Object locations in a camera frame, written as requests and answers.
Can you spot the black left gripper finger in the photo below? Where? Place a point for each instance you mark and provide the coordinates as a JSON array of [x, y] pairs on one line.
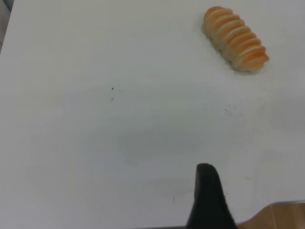
[[208, 202]]

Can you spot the orange striped bread roll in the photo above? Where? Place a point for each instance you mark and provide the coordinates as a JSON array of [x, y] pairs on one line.
[[234, 38]]

